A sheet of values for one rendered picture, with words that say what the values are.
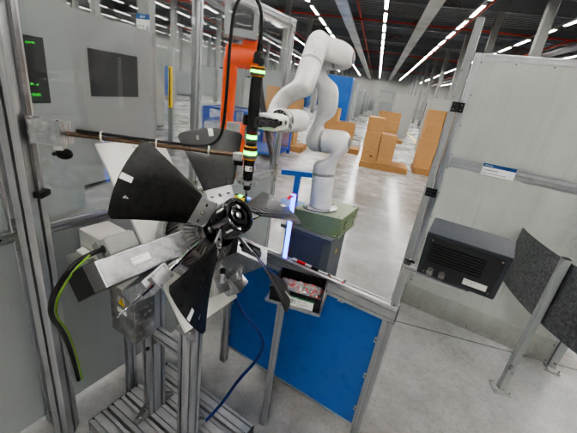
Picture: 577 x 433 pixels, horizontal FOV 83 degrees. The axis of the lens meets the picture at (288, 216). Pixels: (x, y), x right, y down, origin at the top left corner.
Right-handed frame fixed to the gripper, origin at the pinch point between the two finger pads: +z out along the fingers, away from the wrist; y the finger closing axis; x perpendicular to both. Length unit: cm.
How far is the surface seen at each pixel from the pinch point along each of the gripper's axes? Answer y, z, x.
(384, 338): -53, -36, -81
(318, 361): -27, -36, -112
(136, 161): 11.7, 33.3, -12.4
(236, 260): 2, -1, -52
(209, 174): 11.8, 6.1, -19.9
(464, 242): -69, -29, -28
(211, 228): 2.0, 13.8, -34.5
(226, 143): 13.2, -3.1, -10.1
